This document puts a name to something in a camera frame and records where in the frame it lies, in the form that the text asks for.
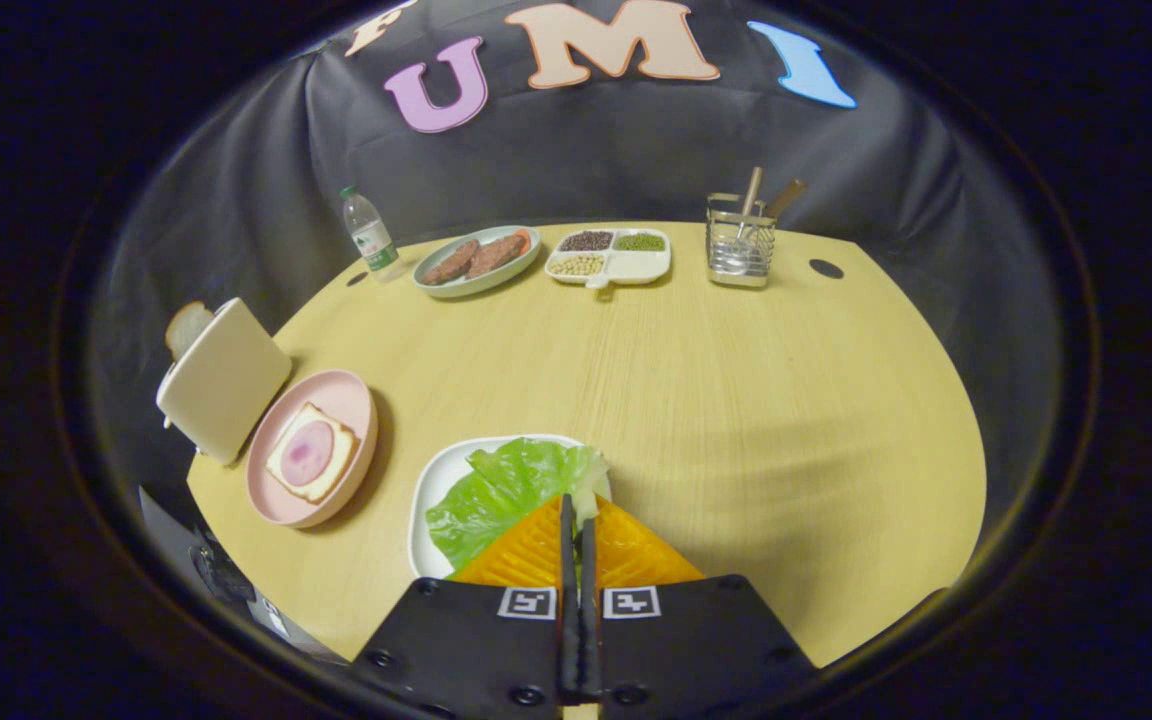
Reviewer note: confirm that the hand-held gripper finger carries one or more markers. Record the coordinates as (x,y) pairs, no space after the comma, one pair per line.
(588,610)
(567,600)

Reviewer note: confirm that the green lettuce leaf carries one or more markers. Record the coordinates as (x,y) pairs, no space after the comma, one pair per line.
(506,490)

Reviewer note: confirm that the white square plate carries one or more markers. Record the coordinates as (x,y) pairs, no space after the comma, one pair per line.
(436,480)

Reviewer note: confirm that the bread slice with ham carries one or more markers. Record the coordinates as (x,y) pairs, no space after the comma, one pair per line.
(338,445)

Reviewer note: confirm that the pink round plate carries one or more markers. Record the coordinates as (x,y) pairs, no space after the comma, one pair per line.
(346,400)

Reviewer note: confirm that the pink ham slice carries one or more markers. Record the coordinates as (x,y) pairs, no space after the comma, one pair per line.
(307,454)

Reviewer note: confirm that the pale green oval plate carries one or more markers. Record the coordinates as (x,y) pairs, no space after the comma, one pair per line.
(448,289)

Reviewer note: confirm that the pile of yellow soybeans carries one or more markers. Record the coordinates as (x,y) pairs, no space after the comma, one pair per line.
(576,265)

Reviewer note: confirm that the white divided tray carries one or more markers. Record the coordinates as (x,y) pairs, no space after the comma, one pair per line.
(642,267)

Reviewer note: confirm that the brown meat patty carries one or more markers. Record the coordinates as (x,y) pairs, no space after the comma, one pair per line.
(451,263)
(495,256)

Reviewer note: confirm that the pile of black beans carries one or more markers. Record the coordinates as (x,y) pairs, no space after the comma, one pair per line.
(586,241)

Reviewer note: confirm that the pile of green beans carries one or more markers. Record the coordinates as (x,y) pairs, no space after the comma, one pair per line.
(641,242)

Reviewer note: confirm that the cream toaster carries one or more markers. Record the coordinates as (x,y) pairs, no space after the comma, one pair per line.
(226,385)

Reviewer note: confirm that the clear plastic water bottle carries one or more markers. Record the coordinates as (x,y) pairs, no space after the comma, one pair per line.
(370,238)

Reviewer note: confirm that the black backdrop cloth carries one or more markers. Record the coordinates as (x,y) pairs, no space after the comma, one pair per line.
(636,150)

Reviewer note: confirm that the bread slice without topping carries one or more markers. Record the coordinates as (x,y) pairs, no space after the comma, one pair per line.
(186,325)

